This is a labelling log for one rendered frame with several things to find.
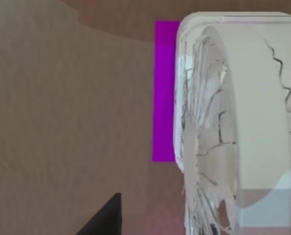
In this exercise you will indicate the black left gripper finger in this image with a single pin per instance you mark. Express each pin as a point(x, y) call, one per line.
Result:
point(105, 218)

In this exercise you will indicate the magenta rectangular block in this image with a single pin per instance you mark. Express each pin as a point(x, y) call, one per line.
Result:
point(163, 98)

